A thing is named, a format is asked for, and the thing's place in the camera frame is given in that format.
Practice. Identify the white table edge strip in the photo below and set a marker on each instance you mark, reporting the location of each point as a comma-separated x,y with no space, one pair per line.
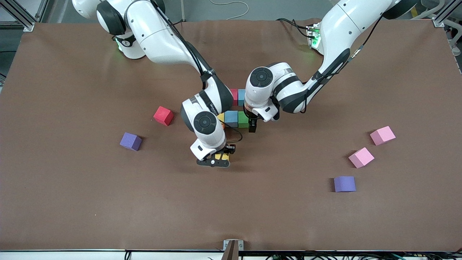
54,255

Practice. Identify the pink foam cube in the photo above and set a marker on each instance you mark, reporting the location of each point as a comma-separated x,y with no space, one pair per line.
382,135
361,157

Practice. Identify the brown table mat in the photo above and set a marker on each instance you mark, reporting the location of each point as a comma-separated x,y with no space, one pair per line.
231,209

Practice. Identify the aluminium frame post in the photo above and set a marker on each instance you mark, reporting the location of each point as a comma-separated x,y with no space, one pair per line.
29,27
438,21

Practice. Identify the metal table edge bracket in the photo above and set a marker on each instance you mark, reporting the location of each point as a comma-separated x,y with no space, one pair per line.
232,249

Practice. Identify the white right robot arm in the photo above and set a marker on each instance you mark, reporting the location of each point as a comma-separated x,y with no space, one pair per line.
205,124

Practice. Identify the yellow foam cube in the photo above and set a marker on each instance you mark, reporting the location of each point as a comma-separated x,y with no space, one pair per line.
221,117
222,156

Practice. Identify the purple foam cube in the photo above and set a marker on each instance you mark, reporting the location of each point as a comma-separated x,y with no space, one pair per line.
130,141
344,184

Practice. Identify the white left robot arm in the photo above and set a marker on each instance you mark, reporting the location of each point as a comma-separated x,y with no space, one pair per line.
261,90

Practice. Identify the green foam cube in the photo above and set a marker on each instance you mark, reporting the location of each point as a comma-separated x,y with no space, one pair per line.
243,121

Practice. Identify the thin metal stand leg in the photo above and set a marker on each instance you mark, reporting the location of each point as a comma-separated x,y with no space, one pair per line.
183,11

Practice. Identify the blue foam cube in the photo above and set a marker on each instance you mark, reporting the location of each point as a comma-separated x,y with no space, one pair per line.
231,119
241,97

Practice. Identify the dark vertical frame beam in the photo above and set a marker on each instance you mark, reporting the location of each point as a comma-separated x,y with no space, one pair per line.
45,9

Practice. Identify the red foam cube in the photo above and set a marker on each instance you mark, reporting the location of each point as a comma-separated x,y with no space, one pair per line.
163,116
234,96

